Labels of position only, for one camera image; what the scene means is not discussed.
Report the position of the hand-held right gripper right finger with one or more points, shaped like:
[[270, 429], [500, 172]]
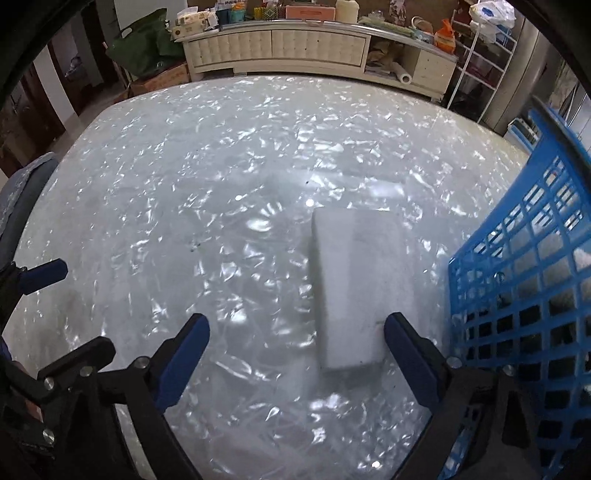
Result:
[[411, 364]]

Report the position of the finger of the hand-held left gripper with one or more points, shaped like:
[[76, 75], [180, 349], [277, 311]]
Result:
[[78, 357], [44, 274]]

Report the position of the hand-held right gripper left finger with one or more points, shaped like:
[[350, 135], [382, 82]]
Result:
[[180, 362]]

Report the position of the blue plastic laundry basket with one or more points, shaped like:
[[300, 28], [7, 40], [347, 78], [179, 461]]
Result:
[[456, 295]]

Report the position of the white foam block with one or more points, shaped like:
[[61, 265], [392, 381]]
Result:
[[355, 286]]

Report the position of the grey blue chair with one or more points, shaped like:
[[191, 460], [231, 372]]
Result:
[[23, 198]]

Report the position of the cardboard box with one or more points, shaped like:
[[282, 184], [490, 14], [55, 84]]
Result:
[[161, 76]]

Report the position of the green bag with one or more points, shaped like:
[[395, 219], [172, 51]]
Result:
[[143, 41]]

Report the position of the blue and white storage box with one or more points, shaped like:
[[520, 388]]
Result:
[[524, 134]]

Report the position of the white paper roll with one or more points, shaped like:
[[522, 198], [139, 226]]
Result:
[[400, 73]]

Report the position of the tissue pack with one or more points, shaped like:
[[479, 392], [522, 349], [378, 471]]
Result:
[[194, 23]]

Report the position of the silver standing air conditioner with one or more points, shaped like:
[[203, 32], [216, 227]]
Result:
[[521, 69]]

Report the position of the orange bag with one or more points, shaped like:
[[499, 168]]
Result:
[[445, 34]]

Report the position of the cream tufted media cabinet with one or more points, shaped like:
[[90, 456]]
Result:
[[314, 46]]

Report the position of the brown snack bag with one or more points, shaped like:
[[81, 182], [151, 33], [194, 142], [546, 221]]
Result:
[[398, 10]]

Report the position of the cream jar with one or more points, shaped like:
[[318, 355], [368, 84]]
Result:
[[347, 11]]

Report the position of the white plastic bag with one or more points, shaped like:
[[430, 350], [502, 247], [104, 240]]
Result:
[[491, 14]]

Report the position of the pink box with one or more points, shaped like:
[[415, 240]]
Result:
[[304, 12]]

